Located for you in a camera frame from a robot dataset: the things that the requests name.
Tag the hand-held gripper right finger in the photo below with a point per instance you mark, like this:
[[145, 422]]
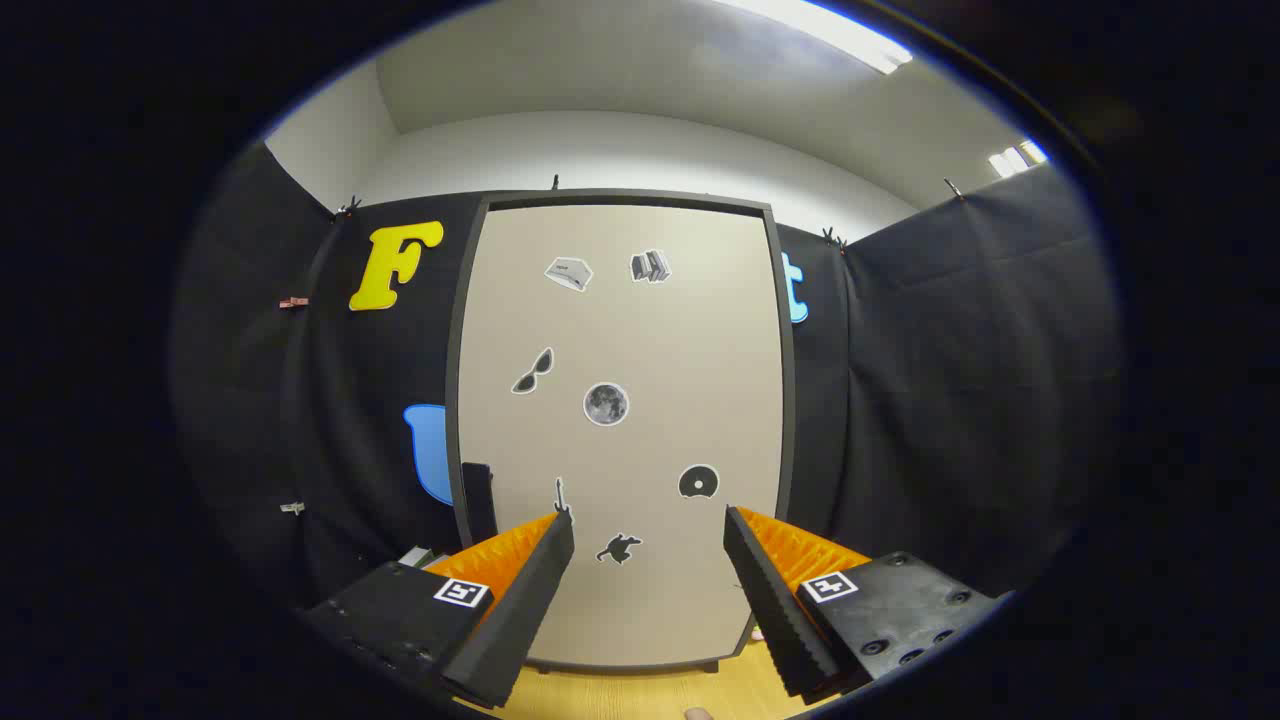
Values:
[[770, 610]]

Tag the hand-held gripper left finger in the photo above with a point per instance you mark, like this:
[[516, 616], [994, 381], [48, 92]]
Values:
[[520, 610]]

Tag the green book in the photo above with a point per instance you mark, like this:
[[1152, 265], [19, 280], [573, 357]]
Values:
[[415, 557]]

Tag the grey cabinet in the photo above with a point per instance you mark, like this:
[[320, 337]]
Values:
[[787, 400]]

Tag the black backdrop cloth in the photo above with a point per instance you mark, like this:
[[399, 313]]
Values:
[[950, 350]]

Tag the small ceiling light panel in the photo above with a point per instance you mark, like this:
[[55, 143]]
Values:
[[1015, 158]]

